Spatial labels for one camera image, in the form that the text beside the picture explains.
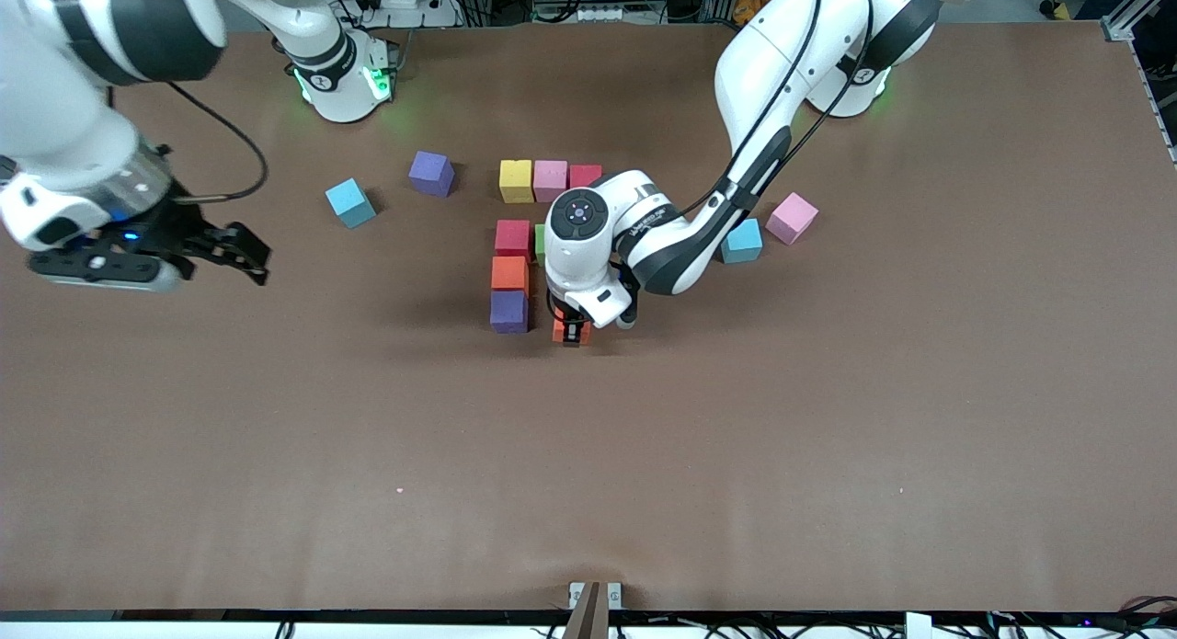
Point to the orange foam block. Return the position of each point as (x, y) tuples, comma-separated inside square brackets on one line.
[(510, 274), (557, 331)]

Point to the purple foam block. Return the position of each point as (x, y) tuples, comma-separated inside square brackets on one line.
[(431, 173), (508, 312)]

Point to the green foam block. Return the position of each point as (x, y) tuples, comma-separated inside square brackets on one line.
[(540, 244)]

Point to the red foam block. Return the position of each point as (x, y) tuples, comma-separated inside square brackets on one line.
[(513, 238), (584, 174)]

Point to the pink foam block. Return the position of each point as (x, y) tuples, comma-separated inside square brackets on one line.
[(551, 180), (792, 218)]

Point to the yellow foam block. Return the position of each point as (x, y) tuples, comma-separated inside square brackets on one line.
[(516, 180)]

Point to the cyan foam block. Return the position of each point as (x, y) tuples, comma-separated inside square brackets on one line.
[(747, 244), (350, 203)]

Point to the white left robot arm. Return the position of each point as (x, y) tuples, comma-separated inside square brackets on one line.
[(782, 69)]

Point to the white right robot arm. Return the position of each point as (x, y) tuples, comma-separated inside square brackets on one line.
[(64, 87)]

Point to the brown paper table cover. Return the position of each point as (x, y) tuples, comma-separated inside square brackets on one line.
[(552, 483)]

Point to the orange snack bag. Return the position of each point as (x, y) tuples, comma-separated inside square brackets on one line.
[(756, 0)]

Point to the metal table edge bracket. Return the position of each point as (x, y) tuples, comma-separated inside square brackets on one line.
[(595, 602)]

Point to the aluminium table edge rail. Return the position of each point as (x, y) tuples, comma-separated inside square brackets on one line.
[(1160, 115)]

